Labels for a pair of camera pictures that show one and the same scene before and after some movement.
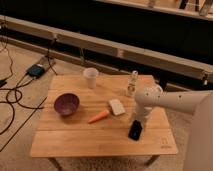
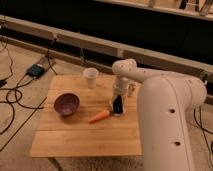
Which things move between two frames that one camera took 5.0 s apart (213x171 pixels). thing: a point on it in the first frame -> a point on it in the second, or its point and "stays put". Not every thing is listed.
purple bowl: x=66 y=103 stays put
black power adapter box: x=35 y=71 stays put
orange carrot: x=100 y=116 stays put
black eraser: x=134 y=131 -> x=118 y=104
